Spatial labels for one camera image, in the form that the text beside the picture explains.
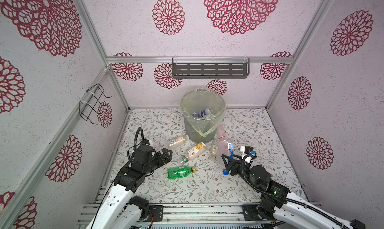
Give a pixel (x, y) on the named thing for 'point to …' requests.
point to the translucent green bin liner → (203, 108)
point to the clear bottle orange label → (178, 140)
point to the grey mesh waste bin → (191, 135)
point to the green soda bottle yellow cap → (180, 171)
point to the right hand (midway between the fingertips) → (226, 154)
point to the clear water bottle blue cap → (194, 114)
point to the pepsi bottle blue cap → (205, 112)
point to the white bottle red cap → (221, 131)
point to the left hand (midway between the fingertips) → (166, 158)
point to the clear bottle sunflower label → (194, 150)
